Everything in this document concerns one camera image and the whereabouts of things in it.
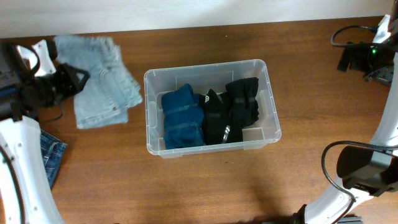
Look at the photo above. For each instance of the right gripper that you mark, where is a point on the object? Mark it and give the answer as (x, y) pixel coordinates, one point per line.
(362, 53)

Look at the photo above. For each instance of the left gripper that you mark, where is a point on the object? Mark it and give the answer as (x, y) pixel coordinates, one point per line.
(59, 83)

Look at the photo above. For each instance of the light blue jeans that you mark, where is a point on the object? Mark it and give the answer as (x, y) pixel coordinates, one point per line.
(110, 90)

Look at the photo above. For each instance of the teal garment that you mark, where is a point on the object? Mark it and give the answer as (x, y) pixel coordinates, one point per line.
(183, 118)

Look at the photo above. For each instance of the black garment with logo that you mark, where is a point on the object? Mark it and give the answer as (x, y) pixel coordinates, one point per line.
(218, 127)

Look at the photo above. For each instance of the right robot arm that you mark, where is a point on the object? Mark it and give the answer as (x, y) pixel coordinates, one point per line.
(358, 171)

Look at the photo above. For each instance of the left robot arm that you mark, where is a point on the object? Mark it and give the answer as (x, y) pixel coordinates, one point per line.
(29, 81)

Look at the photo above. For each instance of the dark blue folded jeans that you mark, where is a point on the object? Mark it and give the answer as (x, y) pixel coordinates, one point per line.
(52, 150)

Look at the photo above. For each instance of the clear plastic storage bin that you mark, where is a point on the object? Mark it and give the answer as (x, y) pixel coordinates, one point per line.
(157, 82)

